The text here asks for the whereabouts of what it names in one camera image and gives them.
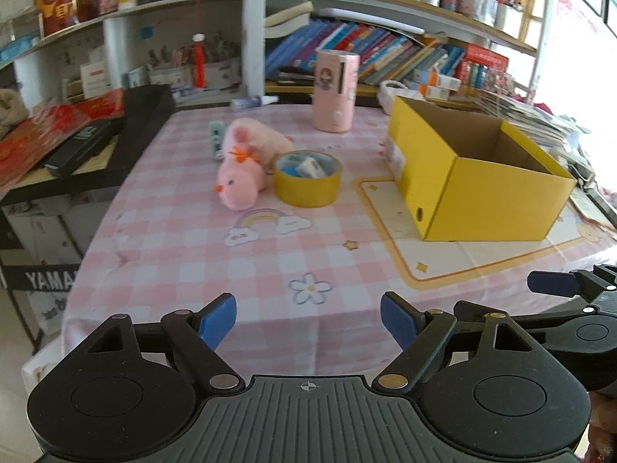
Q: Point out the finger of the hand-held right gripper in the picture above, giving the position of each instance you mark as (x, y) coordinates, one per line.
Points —
(549, 282)
(472, 311)

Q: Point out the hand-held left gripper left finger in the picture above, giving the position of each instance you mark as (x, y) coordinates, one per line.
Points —
(219, 320)

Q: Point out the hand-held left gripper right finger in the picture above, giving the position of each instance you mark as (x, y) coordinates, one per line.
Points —
(397, 320)

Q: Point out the yellow cardboard box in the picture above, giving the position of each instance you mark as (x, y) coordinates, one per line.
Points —
(501, 202)

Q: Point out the pink plush pig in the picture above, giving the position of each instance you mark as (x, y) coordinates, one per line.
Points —
(241, 173)

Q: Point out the yellow tape roll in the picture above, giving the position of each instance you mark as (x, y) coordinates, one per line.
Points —
(306, 194)

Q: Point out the person's right hand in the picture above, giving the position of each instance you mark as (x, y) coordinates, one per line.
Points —
(602, 424)

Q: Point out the pink checked tablecloth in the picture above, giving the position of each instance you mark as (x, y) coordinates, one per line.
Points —
(193, 260)

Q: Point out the stack of papers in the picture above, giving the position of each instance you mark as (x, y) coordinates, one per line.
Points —
(535, 118)

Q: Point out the long black box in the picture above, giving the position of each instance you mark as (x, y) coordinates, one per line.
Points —
(84, 147)

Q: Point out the small white spray bottle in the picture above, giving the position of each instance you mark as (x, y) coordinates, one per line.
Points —
(250, 102)

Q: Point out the orange white carton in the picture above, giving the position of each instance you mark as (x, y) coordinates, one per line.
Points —
(434, 92)
(441, 79)

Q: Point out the pink cylindrical humidifier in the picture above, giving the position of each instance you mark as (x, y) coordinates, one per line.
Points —
(332, 106)

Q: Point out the thick red dictionaries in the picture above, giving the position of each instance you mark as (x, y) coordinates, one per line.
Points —
(484, 65)

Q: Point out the white quilted purse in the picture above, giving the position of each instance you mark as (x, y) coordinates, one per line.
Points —
(395, 94)

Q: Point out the small red gift box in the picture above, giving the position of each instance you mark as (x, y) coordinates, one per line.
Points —
(99, 103)

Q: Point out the grey desk pen organiser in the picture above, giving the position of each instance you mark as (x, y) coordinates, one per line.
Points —
(193, 70)

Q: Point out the large red gift box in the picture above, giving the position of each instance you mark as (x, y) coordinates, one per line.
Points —
(33, 147)

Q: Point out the red white santa pen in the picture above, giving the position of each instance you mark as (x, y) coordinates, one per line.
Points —
(199, 62)

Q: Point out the white pen cup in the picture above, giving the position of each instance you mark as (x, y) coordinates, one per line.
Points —
(508, 19)

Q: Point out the row of colourful books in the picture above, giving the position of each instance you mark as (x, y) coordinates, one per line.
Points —
(366, 48)

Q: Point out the clear pen cup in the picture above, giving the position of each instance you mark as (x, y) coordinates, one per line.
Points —
(487, 7)

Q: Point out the white bookshelf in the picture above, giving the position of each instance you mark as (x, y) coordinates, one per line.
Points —
(255, 33)

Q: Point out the beige lying books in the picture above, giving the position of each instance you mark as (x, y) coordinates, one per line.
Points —
(289, 19)

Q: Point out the fortune god figurine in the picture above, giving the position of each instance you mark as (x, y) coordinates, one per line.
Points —
(60, 0)

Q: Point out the pink wall poster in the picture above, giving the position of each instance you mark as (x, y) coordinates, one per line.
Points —
(578, 24)

